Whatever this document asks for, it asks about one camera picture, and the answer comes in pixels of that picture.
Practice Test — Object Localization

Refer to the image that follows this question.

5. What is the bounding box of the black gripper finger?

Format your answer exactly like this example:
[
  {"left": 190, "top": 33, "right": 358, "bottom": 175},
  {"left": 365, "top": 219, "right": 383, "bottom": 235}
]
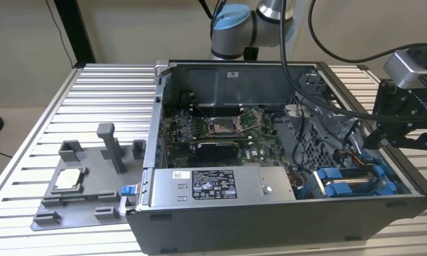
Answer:
[
  {"left": 393, "top": 132, "right": 427, "bottom": 150},
  {"left": 362, "top": 127, "right": 397, "bottom": 149}
]

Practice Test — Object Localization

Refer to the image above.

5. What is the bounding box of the hard disk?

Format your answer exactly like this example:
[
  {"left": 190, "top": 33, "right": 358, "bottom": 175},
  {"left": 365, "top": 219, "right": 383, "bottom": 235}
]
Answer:
[{"left": 313, "top": 164, "right": 397, "bottom": 198}]

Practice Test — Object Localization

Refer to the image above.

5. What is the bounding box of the grey metal disk bay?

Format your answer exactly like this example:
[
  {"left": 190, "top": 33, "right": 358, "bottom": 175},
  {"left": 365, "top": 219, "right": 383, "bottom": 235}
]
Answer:
[{"left": 273, "top": 88, "right": 365, "bottom": 172}]

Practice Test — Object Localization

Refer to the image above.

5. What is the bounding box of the green motherboard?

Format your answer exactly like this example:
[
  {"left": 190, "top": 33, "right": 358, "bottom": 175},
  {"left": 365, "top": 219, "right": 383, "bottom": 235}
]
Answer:
[{"left": 162, "top": 104, "right": 294, "bottom": 169}]

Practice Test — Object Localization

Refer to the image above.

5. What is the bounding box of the CPU socket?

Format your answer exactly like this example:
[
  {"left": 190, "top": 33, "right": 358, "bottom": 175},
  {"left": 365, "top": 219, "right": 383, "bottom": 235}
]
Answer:
[{"left": 207, "top": 116, "right": 243, "bottom": 134}]

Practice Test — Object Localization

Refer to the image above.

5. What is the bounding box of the silver power supply unit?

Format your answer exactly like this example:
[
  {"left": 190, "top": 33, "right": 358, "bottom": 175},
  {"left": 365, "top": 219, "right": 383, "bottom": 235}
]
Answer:
[{"left": 151, "top": 167, "right": 297, "bottom": 209}]

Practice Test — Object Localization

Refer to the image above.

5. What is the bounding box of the black RAM slot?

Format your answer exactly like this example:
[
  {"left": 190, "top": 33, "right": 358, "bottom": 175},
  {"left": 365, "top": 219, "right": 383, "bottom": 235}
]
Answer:
[
  {"left": 191, "top": 103, "right": 245, "bottom": 113},
  {"left": 191, "top": 135, "right": 254, "bottom": 140}
]

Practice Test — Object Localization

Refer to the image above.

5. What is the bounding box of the black open PC case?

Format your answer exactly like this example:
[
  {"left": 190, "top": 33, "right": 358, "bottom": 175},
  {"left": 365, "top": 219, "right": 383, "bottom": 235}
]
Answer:
[{"left": 126, "top": 59, "right": 427, "bottom": 255}]

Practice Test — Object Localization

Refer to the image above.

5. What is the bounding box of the black graphics card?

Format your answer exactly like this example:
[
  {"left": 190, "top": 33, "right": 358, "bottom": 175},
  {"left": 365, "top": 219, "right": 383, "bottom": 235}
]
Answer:
[{"left": 195, "top": 141, "right": 241, "bottom": 162}]

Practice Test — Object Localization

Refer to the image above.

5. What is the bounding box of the grey parts rack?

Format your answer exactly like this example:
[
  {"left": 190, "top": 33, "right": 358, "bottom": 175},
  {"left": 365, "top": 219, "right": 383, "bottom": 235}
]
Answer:
[{"left": 30, "top": 123, "right": 147, "bottom": 231}]

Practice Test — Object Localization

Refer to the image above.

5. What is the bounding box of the silver CPU chip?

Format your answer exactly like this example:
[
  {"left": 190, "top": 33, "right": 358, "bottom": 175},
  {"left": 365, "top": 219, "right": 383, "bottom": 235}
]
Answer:
[{"left": 55, "top": 169, "right": 86, "bottom": 190}]

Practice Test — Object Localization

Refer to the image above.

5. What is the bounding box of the multicolour disk wire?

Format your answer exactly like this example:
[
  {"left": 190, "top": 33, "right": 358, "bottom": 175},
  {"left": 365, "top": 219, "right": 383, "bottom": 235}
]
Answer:
[{"left": 337, "top": 148, "right": 367, "bottom": 168}]

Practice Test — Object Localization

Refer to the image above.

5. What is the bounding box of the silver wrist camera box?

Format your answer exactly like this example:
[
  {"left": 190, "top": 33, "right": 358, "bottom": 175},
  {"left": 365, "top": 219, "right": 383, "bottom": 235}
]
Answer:
[{"left": 382, "top": 43, "right": 427, "bottom": 89}]

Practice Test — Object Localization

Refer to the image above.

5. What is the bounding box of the blue disk bay bracket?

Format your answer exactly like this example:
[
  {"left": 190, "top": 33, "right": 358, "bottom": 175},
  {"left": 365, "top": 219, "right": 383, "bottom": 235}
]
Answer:
[{"left": 362, "top": 149, "right": 413, "bottom": 198}]

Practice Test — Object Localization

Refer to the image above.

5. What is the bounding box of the black disk wire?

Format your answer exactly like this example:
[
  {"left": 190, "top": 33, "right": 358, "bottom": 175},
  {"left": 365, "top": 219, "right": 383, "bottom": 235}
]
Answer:
[{"left": 291, "top": 96, "right": 354, "bottom": 172}]

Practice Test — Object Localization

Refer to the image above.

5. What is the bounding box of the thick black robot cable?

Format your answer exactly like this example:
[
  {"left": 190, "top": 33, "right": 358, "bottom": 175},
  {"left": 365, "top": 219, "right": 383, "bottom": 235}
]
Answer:
[
  {"left": 278, "top": 0, "right": 378, "bottom": 121},
  {"left": 307, "top": 0, "right": 414, "bottom": 62}
]

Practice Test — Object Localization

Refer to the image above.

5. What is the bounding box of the socket cover metal frame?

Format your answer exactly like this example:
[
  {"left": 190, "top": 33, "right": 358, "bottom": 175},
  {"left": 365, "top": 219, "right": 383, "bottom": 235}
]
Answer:
[{"left": 239, "top": 109, "right": 263, "bottom": 128}]

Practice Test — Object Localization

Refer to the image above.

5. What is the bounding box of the locking lever thin wire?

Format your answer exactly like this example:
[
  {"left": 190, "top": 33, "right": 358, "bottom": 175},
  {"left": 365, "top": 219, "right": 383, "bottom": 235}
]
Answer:
[{"left": 194, "top": 102, "right": 210, "bottom": 118}]

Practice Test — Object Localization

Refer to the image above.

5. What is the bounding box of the black upright post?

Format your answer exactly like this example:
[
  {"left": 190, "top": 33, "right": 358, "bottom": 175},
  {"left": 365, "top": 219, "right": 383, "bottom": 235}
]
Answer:
[{"left": 52, "top": 0, "right": 98, "bottom": 65}]

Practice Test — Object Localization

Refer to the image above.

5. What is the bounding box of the thin black wall cable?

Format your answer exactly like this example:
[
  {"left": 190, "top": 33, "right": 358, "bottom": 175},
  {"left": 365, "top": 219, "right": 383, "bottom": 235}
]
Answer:
[{"left": 44, "top": 0, "right": 76, "bottom": 67}]

